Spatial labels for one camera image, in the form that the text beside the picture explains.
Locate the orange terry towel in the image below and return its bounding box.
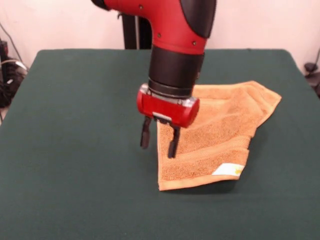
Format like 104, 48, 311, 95
156, 80, 283, 192

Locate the tangled black cable bundle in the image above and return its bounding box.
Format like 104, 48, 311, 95
0, 22, 29, 108

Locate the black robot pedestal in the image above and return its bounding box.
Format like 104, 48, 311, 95
117, 13, 154, 50

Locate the black wall power adapter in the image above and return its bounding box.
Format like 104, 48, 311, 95
0, 39, 10, 63

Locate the dark green table cloth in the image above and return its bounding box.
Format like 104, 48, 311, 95
0, 48, 320, 240

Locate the black clamp with cable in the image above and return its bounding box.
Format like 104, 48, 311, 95
303, 47, 320, 98

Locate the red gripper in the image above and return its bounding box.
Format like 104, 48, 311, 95
136, 84, 201, 159

